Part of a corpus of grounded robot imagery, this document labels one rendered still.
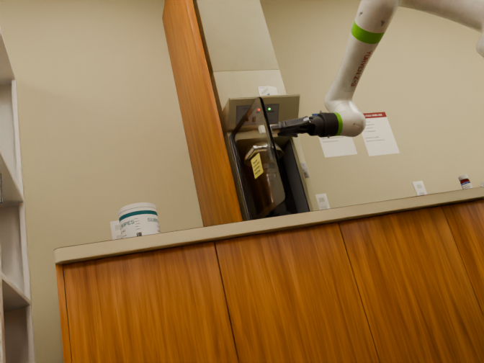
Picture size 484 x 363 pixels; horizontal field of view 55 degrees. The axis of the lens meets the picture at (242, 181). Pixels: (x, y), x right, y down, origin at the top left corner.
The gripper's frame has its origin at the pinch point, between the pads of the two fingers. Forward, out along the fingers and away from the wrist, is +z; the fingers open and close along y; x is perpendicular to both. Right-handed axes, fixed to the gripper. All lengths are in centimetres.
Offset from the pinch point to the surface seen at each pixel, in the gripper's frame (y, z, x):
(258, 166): -7.0, 5.1, 11.1
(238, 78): -25.5, -3.8, -39.2
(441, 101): -68, -154, -45
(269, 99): -14.7, -10.5, -21.4
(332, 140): -68, -68, -24
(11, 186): -45, 93, -6
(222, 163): -16.6, 15.1, 4.5
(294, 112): -19.4, -22.7, -16.7
